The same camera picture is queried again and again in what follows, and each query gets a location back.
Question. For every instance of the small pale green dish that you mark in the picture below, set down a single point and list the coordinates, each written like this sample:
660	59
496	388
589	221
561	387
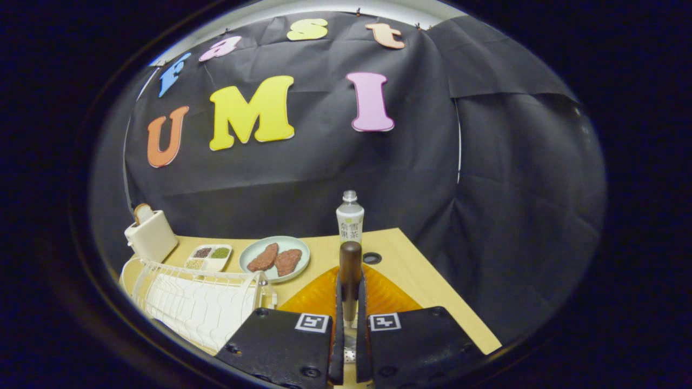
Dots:
286	241

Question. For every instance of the green drink bottle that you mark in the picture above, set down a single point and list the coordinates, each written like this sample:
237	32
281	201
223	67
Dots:
350	221

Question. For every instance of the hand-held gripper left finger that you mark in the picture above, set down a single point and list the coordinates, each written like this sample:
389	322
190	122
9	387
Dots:
336	346

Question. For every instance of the brown meat piece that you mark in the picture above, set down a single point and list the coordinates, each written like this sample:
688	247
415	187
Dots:
263	257
288	262

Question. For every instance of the white divided grain dish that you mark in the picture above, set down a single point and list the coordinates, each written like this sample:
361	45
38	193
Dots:
214	265

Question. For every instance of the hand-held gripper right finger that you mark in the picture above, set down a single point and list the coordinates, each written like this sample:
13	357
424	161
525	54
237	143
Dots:
362	346

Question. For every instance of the black backdrop cloth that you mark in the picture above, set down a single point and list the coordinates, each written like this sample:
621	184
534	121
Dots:
324	178

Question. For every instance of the white toaster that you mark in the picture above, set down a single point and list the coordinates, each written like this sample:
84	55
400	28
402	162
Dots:
154	237

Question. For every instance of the toast bread slice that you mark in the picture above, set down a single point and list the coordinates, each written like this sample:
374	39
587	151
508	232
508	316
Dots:
141	213

